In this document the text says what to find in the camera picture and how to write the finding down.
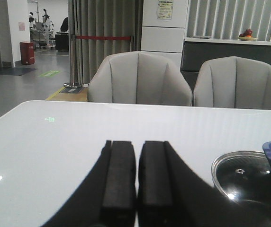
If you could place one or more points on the grey pleated curtain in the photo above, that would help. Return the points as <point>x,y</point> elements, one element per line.
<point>103,18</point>

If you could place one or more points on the grey upholstered chair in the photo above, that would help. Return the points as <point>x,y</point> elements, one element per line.
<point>139,78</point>
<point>234,82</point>

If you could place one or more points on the left grey upholstered chair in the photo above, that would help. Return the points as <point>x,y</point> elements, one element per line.
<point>139,78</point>

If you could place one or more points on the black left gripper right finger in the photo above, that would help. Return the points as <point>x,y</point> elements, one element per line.
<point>170,194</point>

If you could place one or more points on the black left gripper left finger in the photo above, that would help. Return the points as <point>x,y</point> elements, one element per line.
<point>107,195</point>

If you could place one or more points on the fruit bowl on counter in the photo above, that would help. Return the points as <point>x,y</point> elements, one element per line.
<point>247,35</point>

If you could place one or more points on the right grey upholstered chair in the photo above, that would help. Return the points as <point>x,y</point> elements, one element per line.
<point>234,82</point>

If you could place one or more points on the white cabinet with poster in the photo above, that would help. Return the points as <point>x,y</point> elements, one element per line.
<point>163,28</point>

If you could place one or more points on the red bin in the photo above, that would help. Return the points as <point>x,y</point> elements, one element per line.
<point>27,53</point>

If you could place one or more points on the glass pot lid blue knob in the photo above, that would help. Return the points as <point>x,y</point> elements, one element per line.
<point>245,178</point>

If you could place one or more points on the grey kitchen counter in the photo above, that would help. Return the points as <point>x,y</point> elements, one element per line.
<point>196,51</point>

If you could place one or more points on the red belt stanchion barrier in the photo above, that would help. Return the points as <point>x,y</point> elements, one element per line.
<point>74,81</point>

